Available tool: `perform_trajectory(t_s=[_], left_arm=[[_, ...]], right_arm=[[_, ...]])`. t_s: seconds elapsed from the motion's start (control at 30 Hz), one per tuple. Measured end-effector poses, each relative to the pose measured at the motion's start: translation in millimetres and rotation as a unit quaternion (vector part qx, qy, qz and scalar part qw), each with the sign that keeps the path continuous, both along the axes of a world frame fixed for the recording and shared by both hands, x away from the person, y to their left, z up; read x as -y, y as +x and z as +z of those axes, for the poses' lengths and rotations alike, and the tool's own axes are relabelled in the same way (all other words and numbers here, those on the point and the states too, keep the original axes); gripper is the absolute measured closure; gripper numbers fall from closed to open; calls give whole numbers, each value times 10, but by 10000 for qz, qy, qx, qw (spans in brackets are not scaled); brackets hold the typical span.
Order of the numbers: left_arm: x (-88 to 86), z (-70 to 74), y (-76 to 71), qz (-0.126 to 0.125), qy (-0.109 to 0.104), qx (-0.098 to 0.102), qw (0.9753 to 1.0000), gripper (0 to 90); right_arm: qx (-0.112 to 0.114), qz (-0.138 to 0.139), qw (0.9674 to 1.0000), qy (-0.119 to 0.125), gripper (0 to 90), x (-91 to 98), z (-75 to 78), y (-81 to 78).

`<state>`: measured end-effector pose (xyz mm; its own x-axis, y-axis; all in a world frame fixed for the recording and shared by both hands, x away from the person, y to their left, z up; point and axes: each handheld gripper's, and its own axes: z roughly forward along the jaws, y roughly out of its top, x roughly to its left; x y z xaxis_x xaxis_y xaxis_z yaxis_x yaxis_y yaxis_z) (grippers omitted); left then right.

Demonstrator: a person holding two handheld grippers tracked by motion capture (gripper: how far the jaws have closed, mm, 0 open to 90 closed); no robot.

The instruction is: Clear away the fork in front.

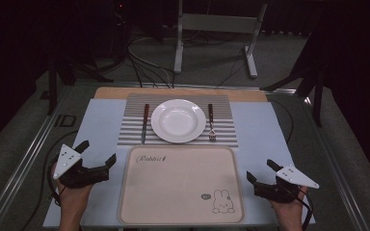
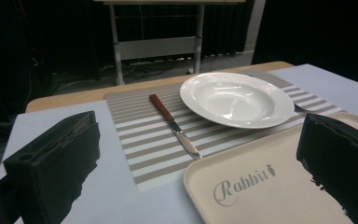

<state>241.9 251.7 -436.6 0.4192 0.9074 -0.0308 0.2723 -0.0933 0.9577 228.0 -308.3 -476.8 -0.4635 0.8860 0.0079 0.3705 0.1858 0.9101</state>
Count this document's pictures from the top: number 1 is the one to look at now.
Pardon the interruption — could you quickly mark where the black tripod stand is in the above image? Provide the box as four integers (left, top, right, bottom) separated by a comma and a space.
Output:
259, 28, 329, 128
45, 51, 115, 116

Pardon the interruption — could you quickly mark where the brown handled fork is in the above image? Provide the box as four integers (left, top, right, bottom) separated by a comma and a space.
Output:
207, 103, 218, 142

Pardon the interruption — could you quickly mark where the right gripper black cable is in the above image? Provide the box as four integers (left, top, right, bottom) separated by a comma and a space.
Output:
280, 184, 315, 231

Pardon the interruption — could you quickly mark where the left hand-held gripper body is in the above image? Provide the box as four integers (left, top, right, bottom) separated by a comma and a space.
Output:
52, 143, 111, 190

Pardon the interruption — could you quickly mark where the person's right hand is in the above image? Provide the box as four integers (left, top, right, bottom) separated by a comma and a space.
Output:
269, 186, 309, 217

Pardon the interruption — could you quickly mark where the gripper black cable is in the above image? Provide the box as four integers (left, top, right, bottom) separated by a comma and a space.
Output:
280, 184, 315, 231
46, 155, 63, 207

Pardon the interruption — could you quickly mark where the person's left hand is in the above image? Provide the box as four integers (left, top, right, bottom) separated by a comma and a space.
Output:
50, 162, 94, 210

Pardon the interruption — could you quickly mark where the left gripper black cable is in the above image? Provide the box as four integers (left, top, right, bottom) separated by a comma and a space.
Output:
46, 155, 63, 207

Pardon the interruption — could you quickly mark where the beige rabbit print mat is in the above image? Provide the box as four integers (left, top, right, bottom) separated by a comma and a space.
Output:
118, 145, 246, 226

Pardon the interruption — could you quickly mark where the thin black floor cable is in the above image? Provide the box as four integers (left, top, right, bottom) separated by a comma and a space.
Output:
215, 41, 251, 90

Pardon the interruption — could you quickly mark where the white plate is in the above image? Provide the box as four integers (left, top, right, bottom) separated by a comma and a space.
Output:
150, 98, 207, 144

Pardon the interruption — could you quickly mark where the aluminium floor rail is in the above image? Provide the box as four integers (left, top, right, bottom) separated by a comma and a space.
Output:
297, 90, 370, 231
71, 80, 298, 94
0, 84, 75, 231

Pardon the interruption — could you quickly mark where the grey striped placemat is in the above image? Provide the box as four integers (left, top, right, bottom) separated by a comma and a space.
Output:
117, 92, 240, 148

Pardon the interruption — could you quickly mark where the bundle of floor cables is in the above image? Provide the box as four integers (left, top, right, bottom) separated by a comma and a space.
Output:
126, 35, 176, 90

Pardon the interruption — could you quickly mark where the brown handled table knife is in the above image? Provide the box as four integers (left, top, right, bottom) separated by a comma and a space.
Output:
140, 103, 151, 145

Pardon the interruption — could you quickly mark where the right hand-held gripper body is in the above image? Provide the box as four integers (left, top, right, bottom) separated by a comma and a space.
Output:
253, 164, 321, 204

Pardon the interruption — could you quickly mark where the grey metal stand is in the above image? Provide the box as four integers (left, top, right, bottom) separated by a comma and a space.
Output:
172, 0, 269, 79

